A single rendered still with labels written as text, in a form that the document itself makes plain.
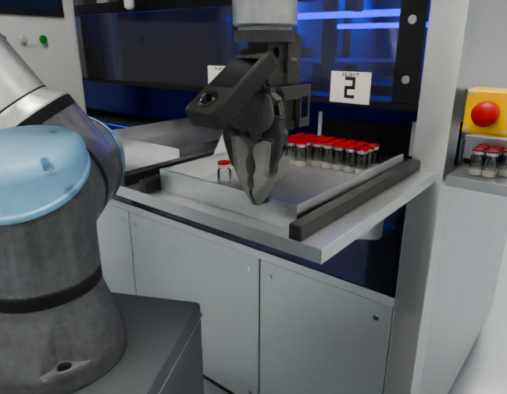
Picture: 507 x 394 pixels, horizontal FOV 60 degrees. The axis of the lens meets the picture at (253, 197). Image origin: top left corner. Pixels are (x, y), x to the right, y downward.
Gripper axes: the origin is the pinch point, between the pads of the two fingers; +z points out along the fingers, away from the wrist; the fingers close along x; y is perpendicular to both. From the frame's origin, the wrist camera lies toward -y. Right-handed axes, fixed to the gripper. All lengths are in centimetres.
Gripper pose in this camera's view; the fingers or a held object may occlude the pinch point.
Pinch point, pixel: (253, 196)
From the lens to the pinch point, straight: 56.7
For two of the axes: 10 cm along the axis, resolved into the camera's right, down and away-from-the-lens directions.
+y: 6.3, -2.6, 7.4
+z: 0.0, 9.4, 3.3
